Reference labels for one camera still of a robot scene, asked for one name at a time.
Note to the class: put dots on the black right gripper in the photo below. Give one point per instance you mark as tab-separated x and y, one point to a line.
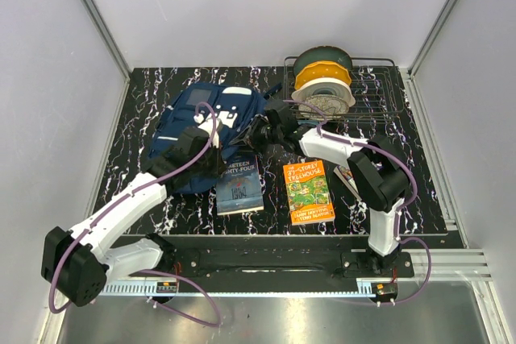
244	138

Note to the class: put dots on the navy blue student backpack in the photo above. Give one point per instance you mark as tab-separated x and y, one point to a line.
189	118

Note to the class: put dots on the purple paperback book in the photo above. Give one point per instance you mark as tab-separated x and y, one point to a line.
346	177

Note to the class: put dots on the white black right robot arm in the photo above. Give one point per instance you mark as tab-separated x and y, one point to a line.
384	183

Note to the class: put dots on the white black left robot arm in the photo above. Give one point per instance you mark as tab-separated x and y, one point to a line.
80	261

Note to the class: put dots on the dark blue 1984 book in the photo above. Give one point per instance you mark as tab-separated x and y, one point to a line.
239	190

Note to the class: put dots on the speckled grey plate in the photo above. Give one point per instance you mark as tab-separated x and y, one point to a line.
333	107

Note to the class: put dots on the white plate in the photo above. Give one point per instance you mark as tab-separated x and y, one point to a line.
325	86

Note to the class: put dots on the orange treehouse book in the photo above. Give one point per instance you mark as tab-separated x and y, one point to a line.
308	194

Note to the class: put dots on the yellow plate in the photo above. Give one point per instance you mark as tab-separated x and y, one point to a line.
322	69

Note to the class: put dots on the dark green plate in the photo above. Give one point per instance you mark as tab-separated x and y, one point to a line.
324	53

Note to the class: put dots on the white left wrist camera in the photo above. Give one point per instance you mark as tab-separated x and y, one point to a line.
212	126

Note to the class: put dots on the black wire dish rack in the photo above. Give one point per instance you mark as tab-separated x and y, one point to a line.
374	86

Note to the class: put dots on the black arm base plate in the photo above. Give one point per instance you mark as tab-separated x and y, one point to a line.
341	264

